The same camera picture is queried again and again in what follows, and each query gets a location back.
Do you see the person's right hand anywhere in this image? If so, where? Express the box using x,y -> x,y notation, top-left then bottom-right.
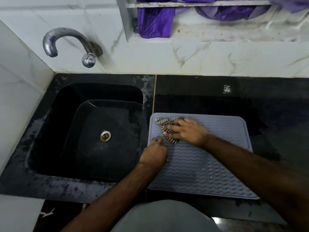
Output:
161,118 -> 211,149

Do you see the person's left hand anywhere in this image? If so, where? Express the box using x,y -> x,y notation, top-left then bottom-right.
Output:
139,137 -> 169,169

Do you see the checkered cleaning cloth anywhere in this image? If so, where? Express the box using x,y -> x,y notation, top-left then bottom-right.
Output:
155,116 -> 185,145

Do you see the grey silicone mat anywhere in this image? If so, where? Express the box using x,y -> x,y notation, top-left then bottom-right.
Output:
147,112 -> 260,200

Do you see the person's left forearm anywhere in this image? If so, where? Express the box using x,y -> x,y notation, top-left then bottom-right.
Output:
60,161 -> 160,232

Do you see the person's right forearm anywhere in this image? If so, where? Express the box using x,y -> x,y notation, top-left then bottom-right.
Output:
201,134 -> 309,232

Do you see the person's grey shirt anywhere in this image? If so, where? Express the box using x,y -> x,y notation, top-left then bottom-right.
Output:
111,200 -> 221,232

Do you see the metal sink drain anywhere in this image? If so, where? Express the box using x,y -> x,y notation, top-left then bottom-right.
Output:
99,130 -> 112,143

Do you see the black stone sink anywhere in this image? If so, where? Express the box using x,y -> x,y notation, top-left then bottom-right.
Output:
26,82 -> 144,183

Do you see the purple satin curtain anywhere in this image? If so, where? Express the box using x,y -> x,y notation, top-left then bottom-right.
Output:
136,0 -> 309,39

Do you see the white window grille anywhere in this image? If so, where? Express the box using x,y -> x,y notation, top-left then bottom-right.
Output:
126,0 -> 273,9

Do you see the grey window frame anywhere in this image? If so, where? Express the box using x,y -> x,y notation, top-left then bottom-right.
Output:
115,0 -> 138,42

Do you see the chrome wall faucet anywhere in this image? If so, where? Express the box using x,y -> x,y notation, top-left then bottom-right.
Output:
42,27 -> 104,68

